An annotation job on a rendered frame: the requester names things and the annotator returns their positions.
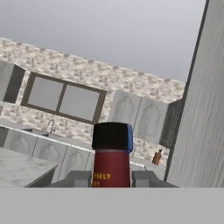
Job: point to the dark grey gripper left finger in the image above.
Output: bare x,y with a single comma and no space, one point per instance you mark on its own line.
76,180

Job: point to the silver sink tap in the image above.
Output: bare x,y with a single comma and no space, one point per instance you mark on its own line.
51,125

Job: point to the tall grey ribbed cabinet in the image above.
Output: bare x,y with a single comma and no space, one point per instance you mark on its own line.
198,102

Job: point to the red condiment bottle black cap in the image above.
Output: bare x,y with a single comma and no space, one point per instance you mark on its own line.
111,157

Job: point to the grey marble kitchen island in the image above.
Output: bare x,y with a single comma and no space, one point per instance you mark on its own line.
23,169

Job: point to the brown framed window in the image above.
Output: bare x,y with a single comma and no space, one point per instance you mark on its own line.
62,98

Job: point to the grey wall cupboard run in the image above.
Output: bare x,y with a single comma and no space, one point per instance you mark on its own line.
145,116

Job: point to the brown knife block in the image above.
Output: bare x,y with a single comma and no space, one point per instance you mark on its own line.
157,157

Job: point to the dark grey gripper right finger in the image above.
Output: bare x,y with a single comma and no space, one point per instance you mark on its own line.
144,179

